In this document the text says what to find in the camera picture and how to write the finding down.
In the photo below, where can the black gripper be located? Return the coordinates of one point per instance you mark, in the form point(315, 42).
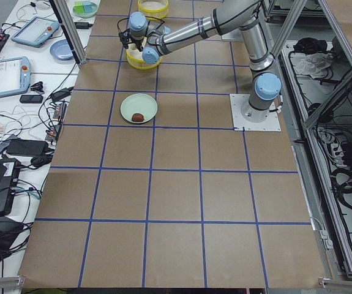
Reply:
point(138, 42)

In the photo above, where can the white bun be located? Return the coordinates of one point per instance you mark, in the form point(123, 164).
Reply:
point(133, 47)

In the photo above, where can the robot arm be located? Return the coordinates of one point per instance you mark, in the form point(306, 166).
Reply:
point(153, 41)

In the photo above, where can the middle yellow steamer basket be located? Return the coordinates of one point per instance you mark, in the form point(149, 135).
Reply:
point(135, 59)

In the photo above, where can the yellow steamer basket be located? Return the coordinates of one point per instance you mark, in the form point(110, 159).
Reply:
point(135, 59)
point(154, 9)

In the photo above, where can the right yellow steamer basket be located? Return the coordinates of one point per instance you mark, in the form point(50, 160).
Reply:
point(154, 9)

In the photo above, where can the light green plate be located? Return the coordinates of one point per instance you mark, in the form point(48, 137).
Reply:
point(139, 103)

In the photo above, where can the black power adapter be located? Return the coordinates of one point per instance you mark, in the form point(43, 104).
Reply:
point(82, 25)

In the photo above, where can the green plate with blocks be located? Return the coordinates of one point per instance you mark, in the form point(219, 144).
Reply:
point(85, 9)

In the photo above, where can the brown bun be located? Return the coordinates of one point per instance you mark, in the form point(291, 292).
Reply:
point(137, 118)

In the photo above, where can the blue plate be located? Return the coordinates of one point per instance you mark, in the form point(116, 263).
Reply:
point(61, 50)

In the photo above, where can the far teach pendant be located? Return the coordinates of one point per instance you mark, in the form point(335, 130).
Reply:
point(36, 31)

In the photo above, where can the teach pendant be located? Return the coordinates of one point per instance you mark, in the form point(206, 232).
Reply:
point(36, 31)
point(15, 76)

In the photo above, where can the black phone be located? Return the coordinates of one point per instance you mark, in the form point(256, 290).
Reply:
point(31, 99)

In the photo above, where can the near teach pendant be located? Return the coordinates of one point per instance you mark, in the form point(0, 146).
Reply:
point(15, 76)

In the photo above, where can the black power brick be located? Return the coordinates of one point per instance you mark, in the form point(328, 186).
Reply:
point(21, 147)

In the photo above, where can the crumpled white cloth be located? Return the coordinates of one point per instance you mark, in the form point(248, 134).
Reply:
point(315, 65)

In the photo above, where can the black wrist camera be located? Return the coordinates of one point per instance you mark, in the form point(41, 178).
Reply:
point(124, 37)

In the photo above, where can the aluminium frame post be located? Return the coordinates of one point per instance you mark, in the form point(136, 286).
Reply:
point(67, 24)

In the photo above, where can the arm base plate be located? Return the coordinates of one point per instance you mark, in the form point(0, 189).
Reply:
point(246, 118)

